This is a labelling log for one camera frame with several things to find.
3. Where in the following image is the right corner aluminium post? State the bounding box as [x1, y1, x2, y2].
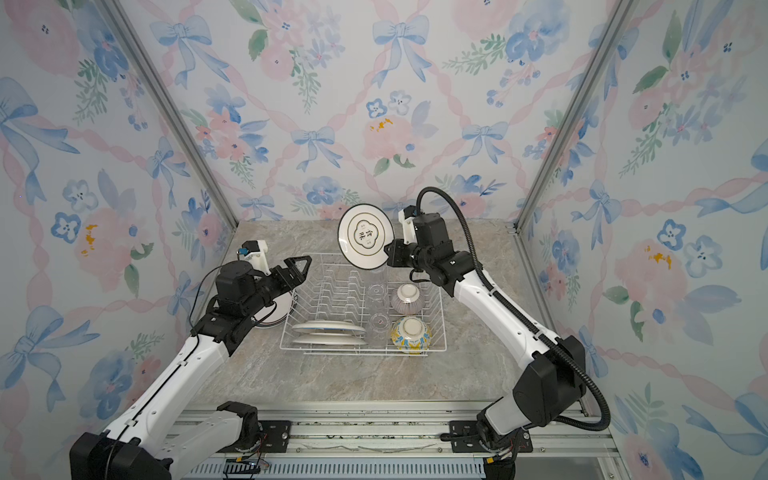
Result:
[514, 0, 635, 234]

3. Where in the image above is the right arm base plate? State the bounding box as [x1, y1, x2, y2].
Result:
[440, 420, 533, 455]

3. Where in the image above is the white wire dish rack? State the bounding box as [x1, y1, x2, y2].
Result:
[280, 253, 447, 356]

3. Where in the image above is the green red rimmed plate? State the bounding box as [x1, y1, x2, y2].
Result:
[256, 293, 293, 329]

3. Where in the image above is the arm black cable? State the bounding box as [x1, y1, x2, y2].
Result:
[415, 186, 612, 432]
[188, 263, 241, 328]

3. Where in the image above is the plain white plate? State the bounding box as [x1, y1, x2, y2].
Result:
[292, 333, 367, 347]

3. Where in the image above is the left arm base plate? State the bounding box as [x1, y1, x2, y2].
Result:
[218, 420, 293, 456]

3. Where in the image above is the watermelon pattern plate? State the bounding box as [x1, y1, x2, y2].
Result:
[292, 320, 366, 334]

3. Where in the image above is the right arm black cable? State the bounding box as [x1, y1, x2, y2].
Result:
[415, 186, 612, 432]

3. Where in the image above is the striped grey bowl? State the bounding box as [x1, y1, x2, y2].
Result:
[390, 283, 424, 316]

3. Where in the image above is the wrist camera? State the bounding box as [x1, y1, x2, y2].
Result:
[237, 240, 270, 274]
[398, 205, 417, 245]

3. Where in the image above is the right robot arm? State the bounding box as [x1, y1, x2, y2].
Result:
[385, 206, 591, 449]

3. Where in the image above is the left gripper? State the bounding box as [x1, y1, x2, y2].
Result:
[243, 254, 309, 321]

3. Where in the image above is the clear glass near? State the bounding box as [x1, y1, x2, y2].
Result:
[367, 311, 392, 334]

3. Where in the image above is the white plate dark rim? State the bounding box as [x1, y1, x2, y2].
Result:
[337, 203, 394, 271]

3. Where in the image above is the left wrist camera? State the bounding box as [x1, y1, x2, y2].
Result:
[237, 240, 270, 274]

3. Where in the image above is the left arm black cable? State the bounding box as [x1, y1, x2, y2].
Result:
[188, 263, 241, 328]

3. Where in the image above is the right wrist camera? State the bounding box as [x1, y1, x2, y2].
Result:
[398, 205, 417, 245]

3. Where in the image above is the yellow blue floral bowl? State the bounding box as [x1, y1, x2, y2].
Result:
[390, 316, 432, 354]

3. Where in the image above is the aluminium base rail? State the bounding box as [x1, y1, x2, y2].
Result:
[167, 400, 627, 478]

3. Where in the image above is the left corner aluminium post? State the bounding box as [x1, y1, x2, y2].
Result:
[96, 0, 239, 229]

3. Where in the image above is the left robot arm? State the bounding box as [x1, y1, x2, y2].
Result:
[69, 255, 312, 479]

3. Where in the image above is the corner aluminium post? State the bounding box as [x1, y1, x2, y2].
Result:
[514, 0, 635, 234]
[96, 0, 239, 229]

